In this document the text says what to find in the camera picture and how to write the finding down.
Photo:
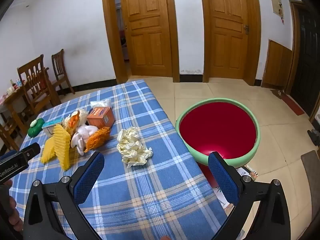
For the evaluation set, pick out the yellow foam net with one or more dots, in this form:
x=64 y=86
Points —
x=60 y=142

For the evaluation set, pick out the wooden dining table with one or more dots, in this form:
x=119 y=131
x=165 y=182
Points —
x=15 y=97

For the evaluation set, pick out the teal and white box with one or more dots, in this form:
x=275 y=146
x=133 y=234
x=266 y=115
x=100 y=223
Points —
x=50 y=127

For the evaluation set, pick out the wooden panel door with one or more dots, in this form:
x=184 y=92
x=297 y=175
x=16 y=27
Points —
x=145 y=30

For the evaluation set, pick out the red doormat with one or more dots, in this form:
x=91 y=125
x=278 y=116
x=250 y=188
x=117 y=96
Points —
x=293 y=105

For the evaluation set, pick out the green flower-shaped container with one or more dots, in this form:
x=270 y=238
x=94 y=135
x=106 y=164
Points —
x=35 y=130

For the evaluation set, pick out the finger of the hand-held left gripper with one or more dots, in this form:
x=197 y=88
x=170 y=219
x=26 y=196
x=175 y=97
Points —
x=7 y=155
x=31 y=151

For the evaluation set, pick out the beige wall panel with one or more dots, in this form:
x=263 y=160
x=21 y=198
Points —
x=276 y=2

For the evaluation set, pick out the black object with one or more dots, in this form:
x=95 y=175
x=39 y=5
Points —
x=313 y=137

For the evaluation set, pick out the cream plastic bag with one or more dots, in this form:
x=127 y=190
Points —
x=81 y=113

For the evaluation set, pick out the orange cardboard box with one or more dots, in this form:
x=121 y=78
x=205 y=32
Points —
x=100 y=117

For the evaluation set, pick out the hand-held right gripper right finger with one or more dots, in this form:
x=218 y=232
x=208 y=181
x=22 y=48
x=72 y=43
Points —
x=222 y=177

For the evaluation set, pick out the blue plaid tablecloth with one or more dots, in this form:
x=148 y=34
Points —
x=150 y=180

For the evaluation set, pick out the printed paper sheets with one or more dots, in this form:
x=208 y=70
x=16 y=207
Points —
x=246 y=173

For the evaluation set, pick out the white tissue wad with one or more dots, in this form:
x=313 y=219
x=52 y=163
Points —
x=100 y=103

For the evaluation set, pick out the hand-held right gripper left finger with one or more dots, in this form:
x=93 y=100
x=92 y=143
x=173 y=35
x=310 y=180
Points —
x=90 y=175

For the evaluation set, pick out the cream figurine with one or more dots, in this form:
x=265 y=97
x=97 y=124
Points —
x=10 y=90

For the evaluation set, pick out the cream paper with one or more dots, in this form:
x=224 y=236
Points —
x=132 y=147

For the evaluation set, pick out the wooden door frame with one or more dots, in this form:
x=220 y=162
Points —
x=255 y=42
x=110 y=30

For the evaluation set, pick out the dark door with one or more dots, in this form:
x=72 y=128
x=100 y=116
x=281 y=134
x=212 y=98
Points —
x=307 y=67

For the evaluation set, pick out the red bucket with green rim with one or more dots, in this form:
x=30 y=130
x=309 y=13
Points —
x=217 y=132

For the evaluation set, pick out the pink pack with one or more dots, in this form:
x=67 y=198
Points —
x=3 y=99

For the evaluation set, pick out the person's left hand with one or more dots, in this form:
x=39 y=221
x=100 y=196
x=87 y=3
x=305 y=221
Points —
x=15 y=220

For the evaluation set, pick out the brown floor mat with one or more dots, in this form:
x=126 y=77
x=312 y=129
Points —
x=312 y=180

